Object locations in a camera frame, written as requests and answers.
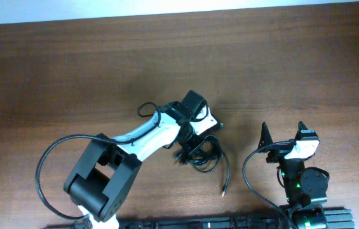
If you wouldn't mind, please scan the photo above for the thin black cable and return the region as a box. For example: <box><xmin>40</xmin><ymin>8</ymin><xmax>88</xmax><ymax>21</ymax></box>
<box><xmin>194</xmin><ymin>136</ymin><xmax>231</xmax><ymax>198</ymax></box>

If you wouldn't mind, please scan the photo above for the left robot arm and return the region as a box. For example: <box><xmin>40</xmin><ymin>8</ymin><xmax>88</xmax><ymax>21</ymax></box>
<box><xmin>64</xmin><ymin>90</ymin><xmax>219</xmax><ymax>228</ymax></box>

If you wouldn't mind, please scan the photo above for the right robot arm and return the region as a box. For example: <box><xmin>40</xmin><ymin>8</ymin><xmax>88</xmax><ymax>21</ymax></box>
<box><xmin>258</xmin><ymin>121</ymin><xmax>330</xmax><ymax>229</ymax></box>

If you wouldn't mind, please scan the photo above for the right camera cable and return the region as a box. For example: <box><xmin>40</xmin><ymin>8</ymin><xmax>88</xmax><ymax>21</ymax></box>
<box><xmin>241</xmin><ymin>139</ymin><xmax>297</xmax><ymax>229</ymax></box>

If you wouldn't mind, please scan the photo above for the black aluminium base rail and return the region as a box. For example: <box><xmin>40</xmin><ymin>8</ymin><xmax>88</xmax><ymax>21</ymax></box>
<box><xmin>42</xmin><ymin>207</ymin><xmax>355</xmax><ymax>229</ymax></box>

